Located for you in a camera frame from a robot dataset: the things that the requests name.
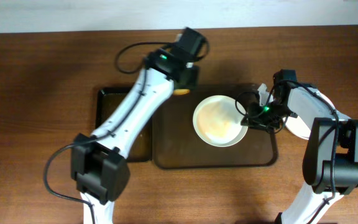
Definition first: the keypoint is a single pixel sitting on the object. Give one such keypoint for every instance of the pink-white plate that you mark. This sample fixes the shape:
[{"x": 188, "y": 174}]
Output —
[{"x": 297, "y": 126}]

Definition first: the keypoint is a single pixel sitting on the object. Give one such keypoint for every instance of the cream plate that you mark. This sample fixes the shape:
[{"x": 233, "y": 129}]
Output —
[{"x": 217, "y": 121}]

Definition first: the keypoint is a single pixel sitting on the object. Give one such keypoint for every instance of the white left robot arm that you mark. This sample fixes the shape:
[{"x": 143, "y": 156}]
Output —
[{"x": 99, "y": 162}]

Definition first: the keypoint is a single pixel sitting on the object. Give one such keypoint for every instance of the small black tray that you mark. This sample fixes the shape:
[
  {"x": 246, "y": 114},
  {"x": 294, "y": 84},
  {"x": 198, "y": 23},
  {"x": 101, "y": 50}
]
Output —
[{"x": 108, "y": 99}]

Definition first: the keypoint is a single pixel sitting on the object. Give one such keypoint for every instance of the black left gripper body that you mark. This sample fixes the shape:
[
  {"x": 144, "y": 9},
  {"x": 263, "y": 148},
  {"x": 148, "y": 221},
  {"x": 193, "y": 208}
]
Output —
[{"x": 190, "y": 78}]

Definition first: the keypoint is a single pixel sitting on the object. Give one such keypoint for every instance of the green yellow sponge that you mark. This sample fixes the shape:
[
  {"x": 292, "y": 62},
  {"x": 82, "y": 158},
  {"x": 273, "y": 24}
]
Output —
[{"x": 178, "y": 92}]

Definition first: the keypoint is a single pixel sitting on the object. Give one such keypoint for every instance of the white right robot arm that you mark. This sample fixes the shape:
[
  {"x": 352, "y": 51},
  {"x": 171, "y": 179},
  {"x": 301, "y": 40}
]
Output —
[{"x": 330, "y": 163}]

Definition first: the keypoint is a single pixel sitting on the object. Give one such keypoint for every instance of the large brown serving tray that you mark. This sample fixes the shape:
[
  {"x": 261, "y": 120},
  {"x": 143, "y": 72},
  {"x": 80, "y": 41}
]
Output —
[{"x": 175, "y": 144}]

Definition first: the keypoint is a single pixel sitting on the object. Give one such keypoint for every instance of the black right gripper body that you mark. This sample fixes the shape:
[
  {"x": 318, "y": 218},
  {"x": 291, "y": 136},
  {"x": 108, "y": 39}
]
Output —
[{"x": 257, "y": 119}]

